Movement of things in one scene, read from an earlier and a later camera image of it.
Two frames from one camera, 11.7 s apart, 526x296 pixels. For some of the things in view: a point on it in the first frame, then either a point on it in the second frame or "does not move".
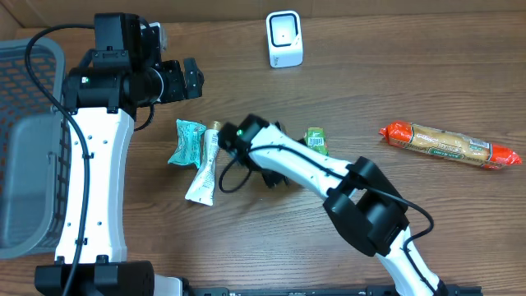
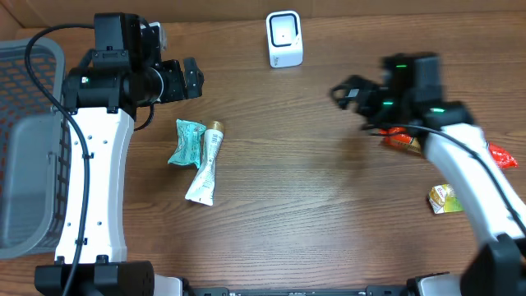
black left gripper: [191, 78] does not move
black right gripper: [278, 178] to [365, 93]
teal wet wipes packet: [189, 143] does not move
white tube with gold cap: [202, 189] does not move
